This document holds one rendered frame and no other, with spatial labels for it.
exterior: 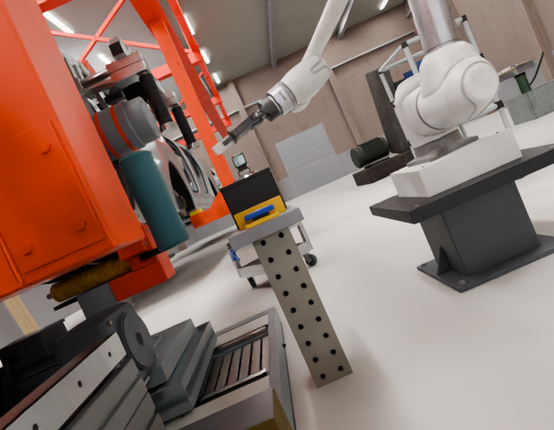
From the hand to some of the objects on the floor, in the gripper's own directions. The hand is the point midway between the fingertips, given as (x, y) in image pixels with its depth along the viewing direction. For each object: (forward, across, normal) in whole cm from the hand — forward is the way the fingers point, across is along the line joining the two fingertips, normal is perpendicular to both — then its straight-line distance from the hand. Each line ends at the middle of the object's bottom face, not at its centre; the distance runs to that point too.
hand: (223, 145), depth 123 cm
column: (+18, +20, +68) cm, 73 cm away
